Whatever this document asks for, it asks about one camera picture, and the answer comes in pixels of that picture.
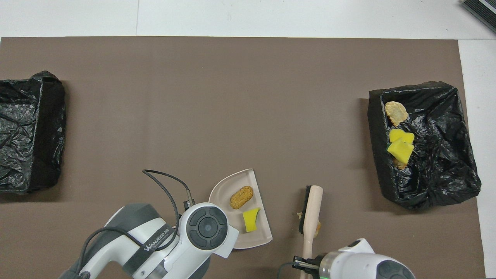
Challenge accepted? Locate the small yellow sponge piece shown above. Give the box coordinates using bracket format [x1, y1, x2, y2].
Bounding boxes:
[243, 208, 261, 233]

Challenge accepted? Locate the beige plastic dustpan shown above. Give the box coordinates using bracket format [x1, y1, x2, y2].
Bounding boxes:
[208, 169, 273, 250]

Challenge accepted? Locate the brown bread roll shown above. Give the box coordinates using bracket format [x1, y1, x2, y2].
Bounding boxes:
[229, 186, 254, 210]

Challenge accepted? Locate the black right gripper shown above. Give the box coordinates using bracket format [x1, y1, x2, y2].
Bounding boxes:
[293, 255, 322, 272]

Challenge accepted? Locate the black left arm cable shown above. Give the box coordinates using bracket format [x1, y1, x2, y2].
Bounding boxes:
[76, 169, 195, 279]

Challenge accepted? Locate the beige hand brush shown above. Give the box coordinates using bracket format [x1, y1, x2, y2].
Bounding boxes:
[298, 185, 324, 279]

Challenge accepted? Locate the black bag lined bin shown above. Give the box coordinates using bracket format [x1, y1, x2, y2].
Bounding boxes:
[0, 71, 66, 194]
[367, 81, 482, 211]

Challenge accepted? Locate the green and yellow sponge piece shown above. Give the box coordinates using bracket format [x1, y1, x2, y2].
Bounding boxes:
[387, 139, 414, 164]

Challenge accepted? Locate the dark ribbed box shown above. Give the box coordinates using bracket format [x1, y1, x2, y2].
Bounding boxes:
[461, 0, 496, 23]

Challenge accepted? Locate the brown paper table mat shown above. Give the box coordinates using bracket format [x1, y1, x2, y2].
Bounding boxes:
[0, 37, 487, 279]

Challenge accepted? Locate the pale bread chunk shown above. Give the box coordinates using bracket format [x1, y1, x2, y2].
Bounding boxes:
[385, 101, 409, 126]

